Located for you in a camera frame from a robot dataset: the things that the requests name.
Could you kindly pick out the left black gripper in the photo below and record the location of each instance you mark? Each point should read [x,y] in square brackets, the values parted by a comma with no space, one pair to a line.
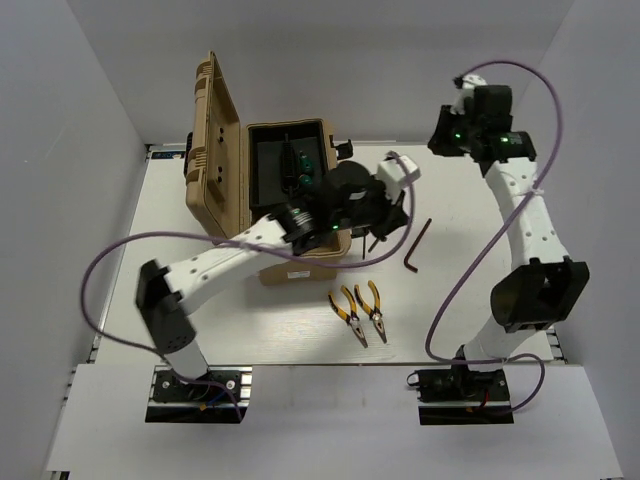
[393,214]

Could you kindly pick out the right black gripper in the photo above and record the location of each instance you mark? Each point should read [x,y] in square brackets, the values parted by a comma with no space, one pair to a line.
[438,143]

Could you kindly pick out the large brown hex key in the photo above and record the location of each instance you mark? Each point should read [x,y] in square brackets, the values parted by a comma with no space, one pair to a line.
[412,249]

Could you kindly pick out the yellow black pliers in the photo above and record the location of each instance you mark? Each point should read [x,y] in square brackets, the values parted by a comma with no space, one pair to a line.
[372,311]
[350,317]

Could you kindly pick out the tan plastic toolbox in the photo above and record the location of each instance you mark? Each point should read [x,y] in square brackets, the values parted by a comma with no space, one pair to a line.
[234,173]

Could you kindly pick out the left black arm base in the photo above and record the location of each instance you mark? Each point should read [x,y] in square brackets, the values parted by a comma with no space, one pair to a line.
[172,401]

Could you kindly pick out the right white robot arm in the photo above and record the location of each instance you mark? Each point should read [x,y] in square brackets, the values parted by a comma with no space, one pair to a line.
[544,283]

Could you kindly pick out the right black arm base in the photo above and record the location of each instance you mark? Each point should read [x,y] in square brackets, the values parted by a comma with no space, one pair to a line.
[458,396]

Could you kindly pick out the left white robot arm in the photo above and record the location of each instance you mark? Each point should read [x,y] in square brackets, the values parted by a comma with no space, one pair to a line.
[348,197]

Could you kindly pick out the black toolbox tray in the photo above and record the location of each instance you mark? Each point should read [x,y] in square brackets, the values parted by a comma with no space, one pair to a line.
[273,151]

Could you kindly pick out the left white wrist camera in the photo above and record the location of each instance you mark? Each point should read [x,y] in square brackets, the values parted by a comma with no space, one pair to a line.
[397,174]

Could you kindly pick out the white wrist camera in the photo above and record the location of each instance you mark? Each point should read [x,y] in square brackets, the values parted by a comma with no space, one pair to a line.
[465,84]
[397,174]

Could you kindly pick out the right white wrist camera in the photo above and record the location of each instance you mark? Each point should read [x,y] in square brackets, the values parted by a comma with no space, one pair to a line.
[465,84]

